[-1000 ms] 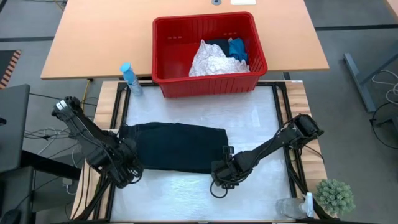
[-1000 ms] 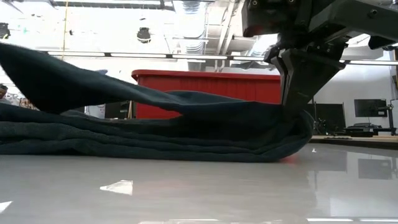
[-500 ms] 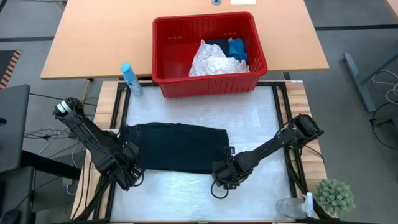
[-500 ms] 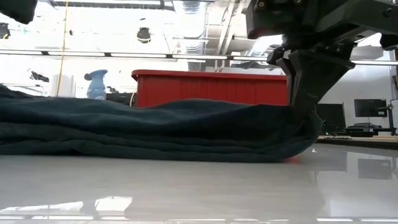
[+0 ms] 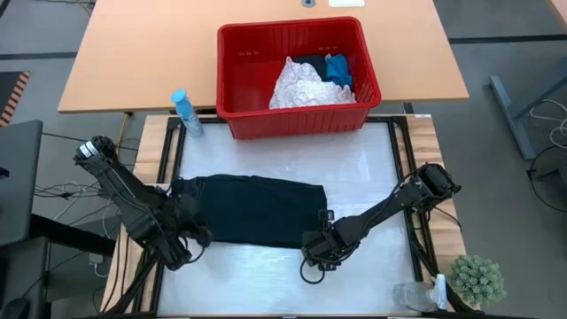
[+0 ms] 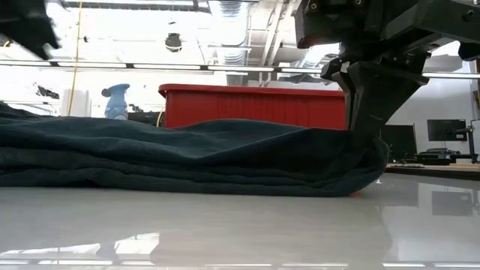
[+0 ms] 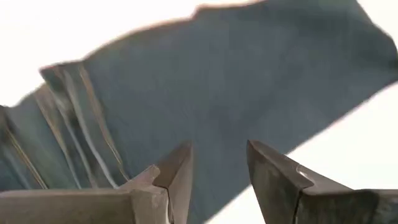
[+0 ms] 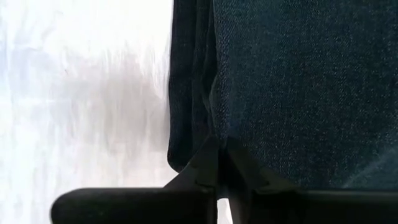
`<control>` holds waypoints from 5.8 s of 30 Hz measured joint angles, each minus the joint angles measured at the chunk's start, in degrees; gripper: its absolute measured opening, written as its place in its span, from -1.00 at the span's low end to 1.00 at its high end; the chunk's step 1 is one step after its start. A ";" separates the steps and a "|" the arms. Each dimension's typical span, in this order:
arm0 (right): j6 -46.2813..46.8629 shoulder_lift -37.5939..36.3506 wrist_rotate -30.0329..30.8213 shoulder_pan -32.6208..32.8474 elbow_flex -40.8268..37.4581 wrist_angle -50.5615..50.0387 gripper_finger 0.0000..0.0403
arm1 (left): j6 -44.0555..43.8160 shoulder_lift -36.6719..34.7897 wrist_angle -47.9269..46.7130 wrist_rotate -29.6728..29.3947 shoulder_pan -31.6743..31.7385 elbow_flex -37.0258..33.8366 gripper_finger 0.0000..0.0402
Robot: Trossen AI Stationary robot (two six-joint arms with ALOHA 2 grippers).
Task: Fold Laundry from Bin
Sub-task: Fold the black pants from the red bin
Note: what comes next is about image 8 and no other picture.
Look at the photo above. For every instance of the dark denim jeans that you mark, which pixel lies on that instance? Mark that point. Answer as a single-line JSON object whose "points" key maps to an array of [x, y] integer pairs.
{"points": [[295, 77]]}

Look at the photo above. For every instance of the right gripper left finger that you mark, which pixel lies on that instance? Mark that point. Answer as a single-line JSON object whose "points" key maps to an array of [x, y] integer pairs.
{"points": [[140, 205]]}

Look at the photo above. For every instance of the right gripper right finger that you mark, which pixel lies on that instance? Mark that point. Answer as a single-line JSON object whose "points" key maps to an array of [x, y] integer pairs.
{"points": [[311, 208]]}

